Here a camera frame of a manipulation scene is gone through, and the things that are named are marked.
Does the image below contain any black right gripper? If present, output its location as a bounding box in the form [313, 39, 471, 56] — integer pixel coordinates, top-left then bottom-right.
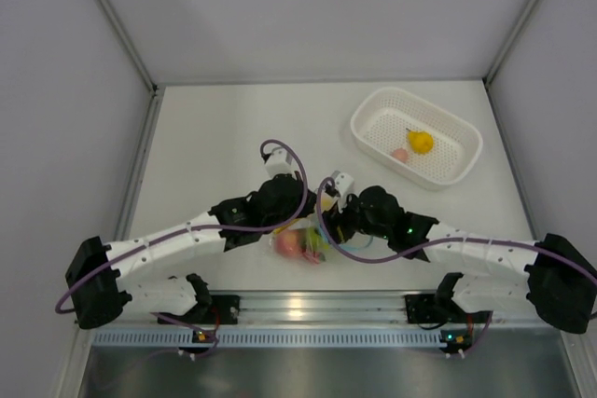
[316, 190, 392, 247]

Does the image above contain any pink fake peach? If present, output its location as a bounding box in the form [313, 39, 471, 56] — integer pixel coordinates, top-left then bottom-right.
[274, 229, 303, 258]

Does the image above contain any clear zip top bag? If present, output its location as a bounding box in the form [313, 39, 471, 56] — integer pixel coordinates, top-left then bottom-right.
[266, 192, 374, 268]

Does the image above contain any small pink fake fruit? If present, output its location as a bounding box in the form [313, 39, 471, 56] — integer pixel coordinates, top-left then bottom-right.
[391, 147, 410, 164]

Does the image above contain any yellow fake pear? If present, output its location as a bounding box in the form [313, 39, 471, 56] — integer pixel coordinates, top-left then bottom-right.
[407, 130, 435, 155]

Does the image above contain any yellow fake banana bunch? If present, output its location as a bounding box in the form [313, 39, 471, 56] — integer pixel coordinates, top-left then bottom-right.
[318, 193, 336, 212]

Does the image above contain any green fake pear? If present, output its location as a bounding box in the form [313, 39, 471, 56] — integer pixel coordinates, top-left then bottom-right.
[305, 227, 329, 253]

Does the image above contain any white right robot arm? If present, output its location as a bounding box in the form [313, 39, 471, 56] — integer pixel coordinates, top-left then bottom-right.
[318, 185, 596, 334]

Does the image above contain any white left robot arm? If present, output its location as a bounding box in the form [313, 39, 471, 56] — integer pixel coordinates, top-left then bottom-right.
[65, 174, 316, 330]

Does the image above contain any white perforated plastic basket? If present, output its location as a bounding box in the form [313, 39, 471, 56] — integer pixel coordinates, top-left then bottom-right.
[350, 87, 483, 191]

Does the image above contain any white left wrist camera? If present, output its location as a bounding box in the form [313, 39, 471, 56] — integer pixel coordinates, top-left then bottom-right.
[263, 146, 294, 179]

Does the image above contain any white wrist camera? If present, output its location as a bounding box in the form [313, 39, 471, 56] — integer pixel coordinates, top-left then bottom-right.
[263, 146, 294, 179]
[326, 171, 354, 199]

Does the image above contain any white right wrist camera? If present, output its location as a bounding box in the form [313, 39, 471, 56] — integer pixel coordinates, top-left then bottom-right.
[326, 171, 354, 199]

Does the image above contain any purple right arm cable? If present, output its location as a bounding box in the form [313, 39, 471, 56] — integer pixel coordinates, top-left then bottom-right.
[315, 176, 597, 289]

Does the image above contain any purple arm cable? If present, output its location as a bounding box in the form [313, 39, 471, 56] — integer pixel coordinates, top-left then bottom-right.
[315, 176, 597, 289]
[54, 138, 310, 315]

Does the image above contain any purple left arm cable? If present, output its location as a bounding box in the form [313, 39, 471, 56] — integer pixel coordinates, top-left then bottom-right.
[54, 138, 310, 315]

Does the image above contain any aluminium mounting rail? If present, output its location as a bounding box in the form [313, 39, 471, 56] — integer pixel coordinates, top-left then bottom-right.
[74, 289, 561, 327]

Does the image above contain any aluminium frame post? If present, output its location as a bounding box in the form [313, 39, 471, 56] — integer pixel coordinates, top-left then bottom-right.
[482, 0, 543, 90]
[69, 0, 160, 94]

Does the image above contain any white slotted cable duct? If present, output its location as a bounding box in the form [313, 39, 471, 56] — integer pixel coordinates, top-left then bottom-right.
[92, 327, 447, 349]

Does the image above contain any right aluminium frame post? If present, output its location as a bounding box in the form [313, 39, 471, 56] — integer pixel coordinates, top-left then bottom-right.
[482, 0, 543, 90]

